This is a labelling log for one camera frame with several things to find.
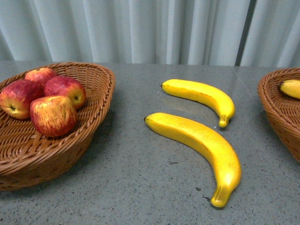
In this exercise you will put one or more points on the large red yellow apple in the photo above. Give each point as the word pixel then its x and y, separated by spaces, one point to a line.
pixel 53 116

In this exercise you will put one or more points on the small red apple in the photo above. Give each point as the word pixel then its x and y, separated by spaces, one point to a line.
pixel 66 86

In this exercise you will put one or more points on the far yellow banana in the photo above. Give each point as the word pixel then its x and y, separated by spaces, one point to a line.
pixel 205 94

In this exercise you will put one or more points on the near large yellow banana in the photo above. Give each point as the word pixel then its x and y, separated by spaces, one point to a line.
pixel 209 143

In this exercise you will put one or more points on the red apple back left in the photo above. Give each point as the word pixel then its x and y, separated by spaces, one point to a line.
pixel 41 75

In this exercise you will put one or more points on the left brown wicker basket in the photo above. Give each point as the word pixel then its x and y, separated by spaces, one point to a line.
pixel 28 158

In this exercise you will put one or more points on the brown wicker basket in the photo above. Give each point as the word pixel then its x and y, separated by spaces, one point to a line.
pixel 282 111
pixel 28 158

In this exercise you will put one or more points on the right brown wicker basket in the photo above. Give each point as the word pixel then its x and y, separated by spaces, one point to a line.
pixel 282 111

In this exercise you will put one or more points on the red apple front left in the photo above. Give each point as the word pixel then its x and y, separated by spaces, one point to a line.
pixel 15 99

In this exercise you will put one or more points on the white pleated curtain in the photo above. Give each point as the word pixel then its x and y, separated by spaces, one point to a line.
pixel 260 33

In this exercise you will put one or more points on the banana in right basket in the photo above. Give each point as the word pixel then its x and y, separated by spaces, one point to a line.
pixel 290 87

